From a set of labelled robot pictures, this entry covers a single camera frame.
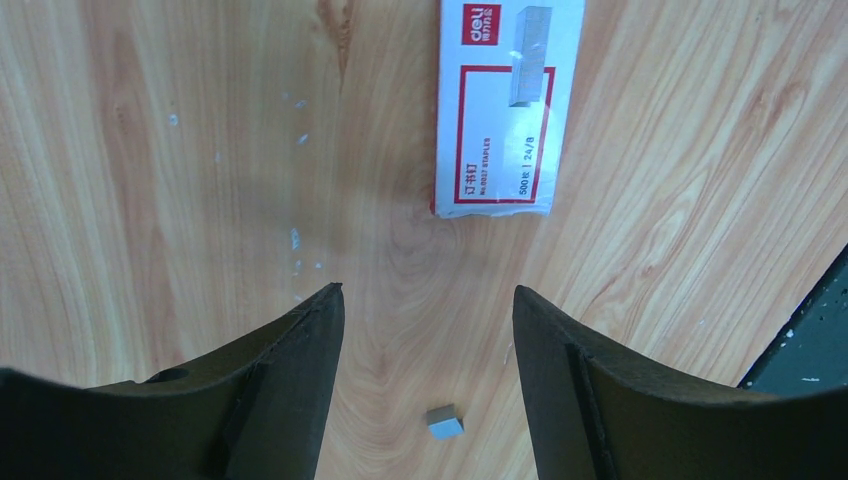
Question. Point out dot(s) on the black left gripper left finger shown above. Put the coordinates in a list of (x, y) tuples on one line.
[(254, 408)]

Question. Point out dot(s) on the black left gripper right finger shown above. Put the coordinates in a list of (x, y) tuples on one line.
[(597, 409)]

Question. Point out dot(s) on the red white staple box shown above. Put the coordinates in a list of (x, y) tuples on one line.
[(506, 70)]

